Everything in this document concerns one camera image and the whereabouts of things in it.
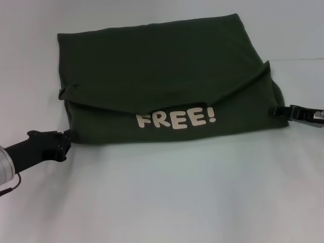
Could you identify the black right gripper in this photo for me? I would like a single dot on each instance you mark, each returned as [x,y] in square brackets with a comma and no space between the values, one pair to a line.
[307,115]

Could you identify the dark green shirt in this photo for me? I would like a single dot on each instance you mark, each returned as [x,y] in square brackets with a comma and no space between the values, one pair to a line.
[167,83]

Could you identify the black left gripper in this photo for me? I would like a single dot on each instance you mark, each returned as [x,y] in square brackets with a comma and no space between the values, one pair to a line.
[38,149]

